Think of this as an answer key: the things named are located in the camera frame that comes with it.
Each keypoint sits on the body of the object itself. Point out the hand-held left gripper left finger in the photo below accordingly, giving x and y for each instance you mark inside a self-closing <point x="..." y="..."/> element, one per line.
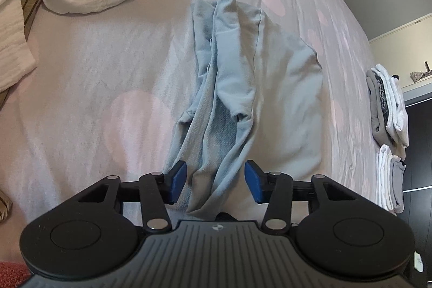
<point x="178" y="181"/>

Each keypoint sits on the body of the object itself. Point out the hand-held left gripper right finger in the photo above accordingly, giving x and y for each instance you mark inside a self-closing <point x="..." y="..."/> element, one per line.
<point x="253" y="181"/>

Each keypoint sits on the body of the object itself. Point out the grey-blue long-sleeve shirt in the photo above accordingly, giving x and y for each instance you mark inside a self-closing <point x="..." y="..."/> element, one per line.
<point x="270" y="89"/>

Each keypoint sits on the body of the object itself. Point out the white folded garment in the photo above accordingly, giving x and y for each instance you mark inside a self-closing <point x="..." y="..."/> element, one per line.
<point x="398" y="105"/>
<point x="384" y="176"/>

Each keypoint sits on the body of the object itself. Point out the dark patterned folded garment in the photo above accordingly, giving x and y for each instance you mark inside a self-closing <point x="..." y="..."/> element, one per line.
<point x="382" y="99"/>

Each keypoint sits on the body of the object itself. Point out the rust red towel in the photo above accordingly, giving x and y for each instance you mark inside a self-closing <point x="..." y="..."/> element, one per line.
<point x="13" y="276"/>

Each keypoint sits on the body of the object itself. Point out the grey rock ornament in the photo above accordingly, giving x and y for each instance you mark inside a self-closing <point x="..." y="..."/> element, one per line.
<point x="417" y="76"/>

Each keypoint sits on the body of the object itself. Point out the brown striped cloth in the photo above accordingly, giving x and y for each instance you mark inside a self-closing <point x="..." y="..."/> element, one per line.
<point x="32" y="4"/>

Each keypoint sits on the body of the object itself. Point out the white wall socket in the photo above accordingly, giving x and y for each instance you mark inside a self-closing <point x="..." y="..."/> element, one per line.
<point x="417" y="261"/>

